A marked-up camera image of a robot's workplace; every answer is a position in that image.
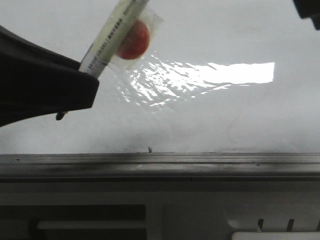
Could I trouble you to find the red round magnet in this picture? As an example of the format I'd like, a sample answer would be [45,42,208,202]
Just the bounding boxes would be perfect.
[108,6,163,72]

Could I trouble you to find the white whiteboard with metal frame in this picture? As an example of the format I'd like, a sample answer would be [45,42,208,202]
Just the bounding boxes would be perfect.
[0,0,320,181]

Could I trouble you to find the white whiteboard marker pen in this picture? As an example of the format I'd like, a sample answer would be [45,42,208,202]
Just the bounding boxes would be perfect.
[55,0,151,121]

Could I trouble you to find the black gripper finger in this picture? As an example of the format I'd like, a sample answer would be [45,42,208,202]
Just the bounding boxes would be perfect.
[0,27,100,126]

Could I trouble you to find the black object top right corner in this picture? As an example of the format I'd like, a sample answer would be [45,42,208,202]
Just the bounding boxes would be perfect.
[293,0,320,31]

